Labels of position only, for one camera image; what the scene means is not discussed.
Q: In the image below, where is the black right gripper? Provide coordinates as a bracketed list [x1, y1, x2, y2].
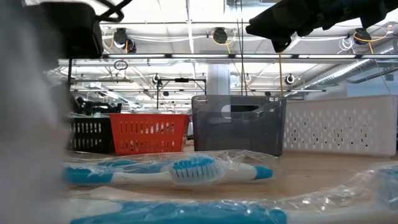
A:
[245, 0, 398, 53]

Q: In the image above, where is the green white toothbrush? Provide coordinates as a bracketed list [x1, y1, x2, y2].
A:
[68, 112, 110, 118]

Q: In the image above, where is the purple white toothbrush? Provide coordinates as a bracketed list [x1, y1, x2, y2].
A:
[0, 0, 71, 224]

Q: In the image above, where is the white perforated plastic basket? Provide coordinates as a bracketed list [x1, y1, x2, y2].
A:
[283, 95, 398, 157]

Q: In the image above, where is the grey translucent plastic bin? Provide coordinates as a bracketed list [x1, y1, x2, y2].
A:
[191, 95, 287, 157]

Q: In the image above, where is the blue white toothbrush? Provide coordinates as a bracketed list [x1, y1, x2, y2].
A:
[62, 155, 223, 187]
[98, 157, 274, 182]
[18, 164, 398, 224]

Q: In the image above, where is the black pole stand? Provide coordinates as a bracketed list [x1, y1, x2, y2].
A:
[67, 58, 75, 118]

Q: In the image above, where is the white building column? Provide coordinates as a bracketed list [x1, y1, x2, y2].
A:
[206, 63, 231, 96]

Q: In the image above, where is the black distant robot equipment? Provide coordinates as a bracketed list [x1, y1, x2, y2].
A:
[72, 96, 123, 116]

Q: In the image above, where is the long ceiling light bar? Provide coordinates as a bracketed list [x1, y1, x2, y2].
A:
[58, 53, 398, 60]

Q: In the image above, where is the black slotted plastic basket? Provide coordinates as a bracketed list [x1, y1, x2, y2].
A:
[68, 116, 114, 154]

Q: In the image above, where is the orange slotted plastic basket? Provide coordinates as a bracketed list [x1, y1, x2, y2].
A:
[108, 113, 190, 156]

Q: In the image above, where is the orange yellow hanging cable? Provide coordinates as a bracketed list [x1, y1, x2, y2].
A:
[277, 52, 285, 97]

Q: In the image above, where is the black hanging cable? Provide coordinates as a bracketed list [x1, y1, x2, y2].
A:
[236, 0, 249, 96]

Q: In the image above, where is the silver ventilation duct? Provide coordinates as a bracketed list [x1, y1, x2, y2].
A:
[292, 37, 398, 94]

